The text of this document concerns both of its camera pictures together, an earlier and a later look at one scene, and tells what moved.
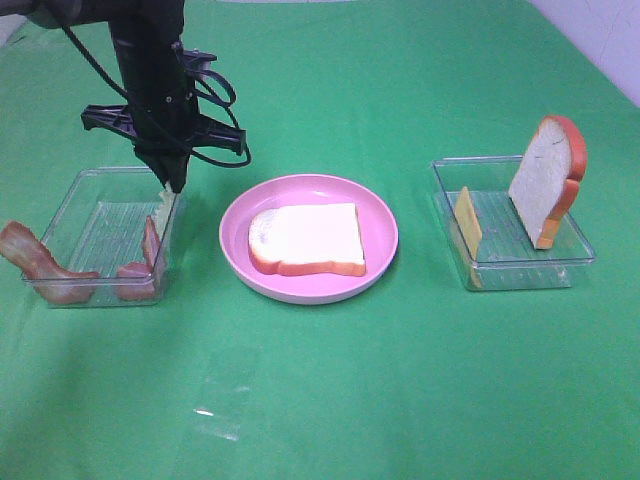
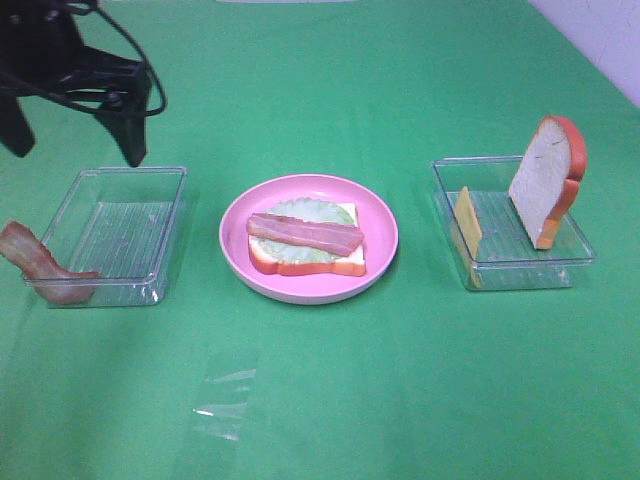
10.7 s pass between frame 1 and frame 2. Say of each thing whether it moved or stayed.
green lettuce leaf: moved
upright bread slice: stayed
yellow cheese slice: stayed
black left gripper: moved
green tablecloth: stayed
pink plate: stayed
